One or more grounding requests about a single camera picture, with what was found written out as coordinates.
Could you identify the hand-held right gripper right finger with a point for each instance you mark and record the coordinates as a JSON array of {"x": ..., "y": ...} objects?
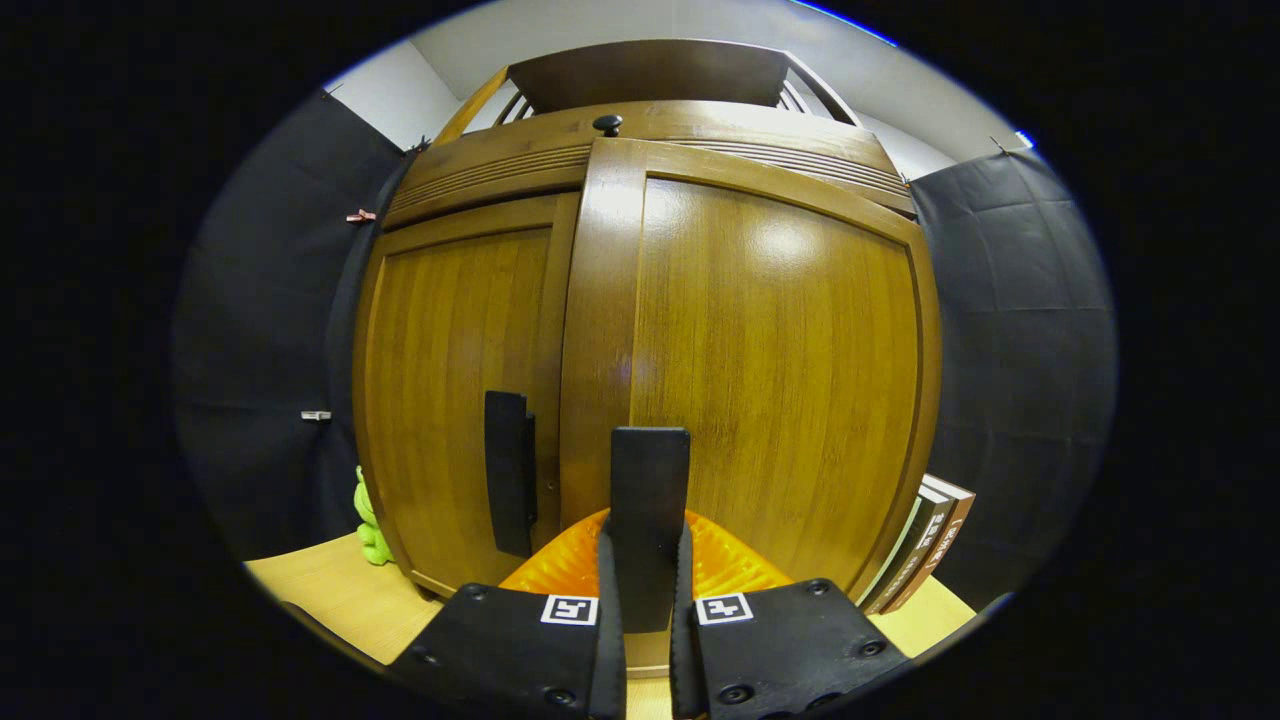
[{"x": 683, "y": 660}]

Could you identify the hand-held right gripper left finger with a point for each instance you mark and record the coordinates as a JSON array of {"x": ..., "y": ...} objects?
[{"x": 610, "y": 650}]

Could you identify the wooden cabinet door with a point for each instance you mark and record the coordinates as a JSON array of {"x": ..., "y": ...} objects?
[
  {"x": 780, "y": 350},
  {"x": 450, "y": 400}
]

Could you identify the wooden double-door shoe cabinet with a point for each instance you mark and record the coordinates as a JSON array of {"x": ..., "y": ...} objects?
[{"x": 650, "y": 75}]

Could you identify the wooden cabinet drawer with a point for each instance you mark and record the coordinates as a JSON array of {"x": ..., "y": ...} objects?
[{"x": 500, "y": 160}]

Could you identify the dark hardcover book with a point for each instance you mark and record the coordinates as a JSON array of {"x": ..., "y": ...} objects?
[{"x": 905, "y": 560}]

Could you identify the green frog plush toy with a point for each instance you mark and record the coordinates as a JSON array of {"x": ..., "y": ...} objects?
[{"x": 372, "y": 525}]

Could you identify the brown hardcover book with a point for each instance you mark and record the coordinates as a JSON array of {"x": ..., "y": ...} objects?
[{"x": 945, "y": 540}]

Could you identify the black backdrop cloth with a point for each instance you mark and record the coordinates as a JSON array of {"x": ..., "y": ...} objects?
[
  {"x": 270, "y": 330},
  {"x": 1020, "y": 380}
]

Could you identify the black round drawer knob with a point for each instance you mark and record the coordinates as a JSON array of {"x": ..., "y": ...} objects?
[{"x": 607, "y": 124}]

